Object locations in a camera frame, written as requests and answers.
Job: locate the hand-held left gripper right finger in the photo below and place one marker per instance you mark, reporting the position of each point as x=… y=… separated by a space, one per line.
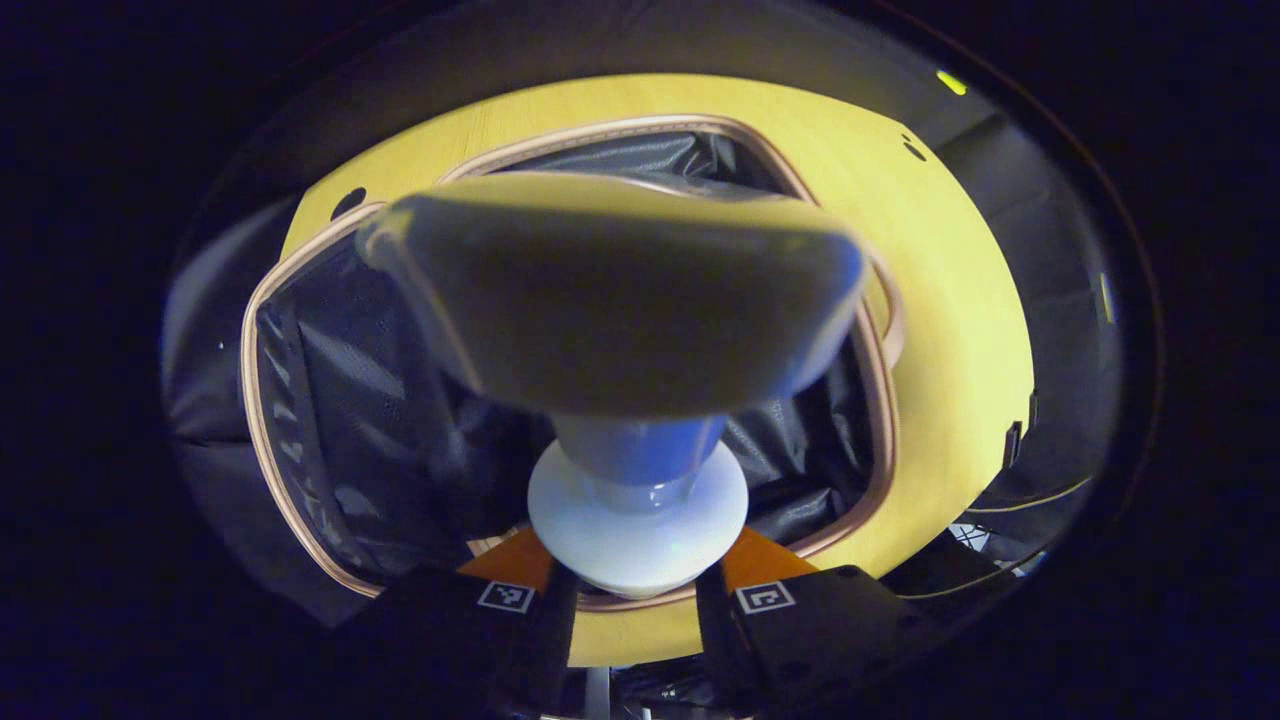
x=715 y=630

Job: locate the pink suitcase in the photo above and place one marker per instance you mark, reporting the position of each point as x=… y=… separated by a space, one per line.
x=350 y=400

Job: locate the black round table grommet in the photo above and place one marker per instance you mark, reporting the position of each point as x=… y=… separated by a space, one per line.
x=348 y=203

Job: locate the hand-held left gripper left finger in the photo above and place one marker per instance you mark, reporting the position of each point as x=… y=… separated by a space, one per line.
x=555 y=625

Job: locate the white pump bottle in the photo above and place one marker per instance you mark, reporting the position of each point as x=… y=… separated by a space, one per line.
x=620 y=300

